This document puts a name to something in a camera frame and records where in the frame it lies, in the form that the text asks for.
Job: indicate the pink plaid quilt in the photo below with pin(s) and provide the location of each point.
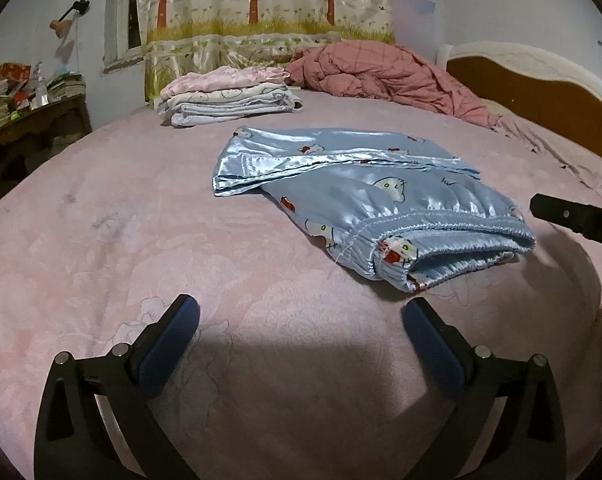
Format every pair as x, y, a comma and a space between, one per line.
381, 75

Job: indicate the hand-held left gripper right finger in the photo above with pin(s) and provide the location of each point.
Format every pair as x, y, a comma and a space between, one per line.
433, 355

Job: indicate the pink folded garment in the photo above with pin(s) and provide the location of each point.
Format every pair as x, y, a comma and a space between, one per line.
216, 80

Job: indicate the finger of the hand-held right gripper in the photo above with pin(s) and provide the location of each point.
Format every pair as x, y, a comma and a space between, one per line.
571, 217

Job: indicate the blue satin cat-print pants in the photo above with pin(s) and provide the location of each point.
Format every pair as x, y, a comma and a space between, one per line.
381, 195

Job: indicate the dark wooden desk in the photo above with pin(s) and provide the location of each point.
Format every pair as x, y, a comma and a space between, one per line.
31, 130

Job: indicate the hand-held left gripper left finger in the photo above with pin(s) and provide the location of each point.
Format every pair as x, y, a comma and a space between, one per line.
168, 350

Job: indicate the wall lamp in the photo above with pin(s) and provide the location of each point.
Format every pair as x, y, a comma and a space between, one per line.
58, 26

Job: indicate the clear plastic bottle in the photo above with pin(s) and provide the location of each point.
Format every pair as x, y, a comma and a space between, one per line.
40, 92

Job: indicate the tree-print satin curtain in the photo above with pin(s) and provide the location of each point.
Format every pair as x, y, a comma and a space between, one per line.
261, 10

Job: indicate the stack of books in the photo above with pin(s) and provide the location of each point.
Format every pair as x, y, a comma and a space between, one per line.
66, 87

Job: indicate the crumpled mauve sheet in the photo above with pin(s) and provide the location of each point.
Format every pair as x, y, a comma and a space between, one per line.
556, 150

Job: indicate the white window frame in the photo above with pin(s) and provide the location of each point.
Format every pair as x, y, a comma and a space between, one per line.
116, 35

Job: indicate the beige pillow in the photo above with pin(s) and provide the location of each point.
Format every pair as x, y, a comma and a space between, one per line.
493, 107

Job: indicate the red box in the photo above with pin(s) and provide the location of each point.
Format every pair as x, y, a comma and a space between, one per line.
11, 71

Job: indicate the white and wooden headboard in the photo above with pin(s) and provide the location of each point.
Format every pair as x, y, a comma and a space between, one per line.
531, 95

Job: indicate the white cat-print folded garment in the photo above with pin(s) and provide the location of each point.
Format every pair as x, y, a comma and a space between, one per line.
221, 96

